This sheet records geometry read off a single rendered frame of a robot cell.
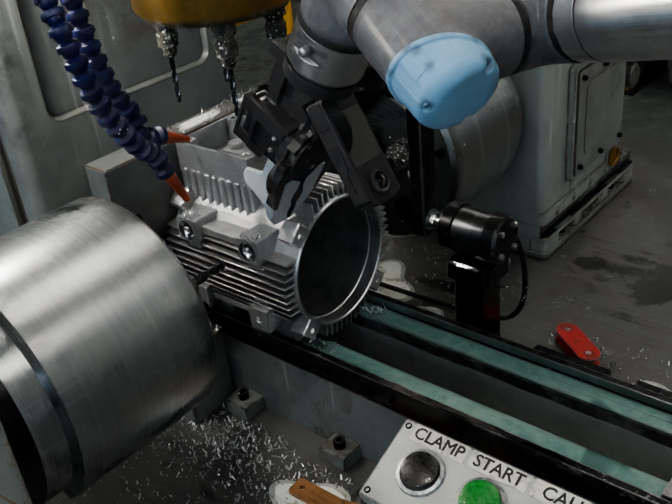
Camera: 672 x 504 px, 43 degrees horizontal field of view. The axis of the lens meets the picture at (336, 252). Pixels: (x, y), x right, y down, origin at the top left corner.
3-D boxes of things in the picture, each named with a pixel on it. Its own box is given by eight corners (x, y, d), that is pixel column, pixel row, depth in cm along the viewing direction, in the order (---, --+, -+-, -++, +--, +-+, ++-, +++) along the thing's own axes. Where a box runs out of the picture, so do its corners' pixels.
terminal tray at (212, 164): (183, 196, 104) (172, 141, 101) (244, 163, 111) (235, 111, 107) (253, 219, 97) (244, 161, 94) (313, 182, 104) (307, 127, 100)
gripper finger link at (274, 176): (284, 188, 90) (307, 130, 84) (296, 199, 90) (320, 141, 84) (253, 206, 87) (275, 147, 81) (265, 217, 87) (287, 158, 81)
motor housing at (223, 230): (181, 316, 109) (151, 182, 100) (280, 250, 121) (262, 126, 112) (297, 368, 97) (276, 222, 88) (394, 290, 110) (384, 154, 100)
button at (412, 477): (396, 488, 63) (390, 476, 61) (417, 454, 64) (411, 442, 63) (430, 505, 61) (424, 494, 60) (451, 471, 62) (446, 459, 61)
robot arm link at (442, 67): (553, 40, 65) (470, -47, 70) (437, 74, 60) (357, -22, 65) (516, 113, 71) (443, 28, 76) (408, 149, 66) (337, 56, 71)
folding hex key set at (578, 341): (604, 367, 111) (605, 356, 110) (582, 373, 110) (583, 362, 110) (572, 331, 118) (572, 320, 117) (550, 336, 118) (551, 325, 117)
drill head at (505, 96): (282, 239, 125) (258, 75, 113) (437, 140, 151) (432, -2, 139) (422, 287, 111) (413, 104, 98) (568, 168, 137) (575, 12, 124)
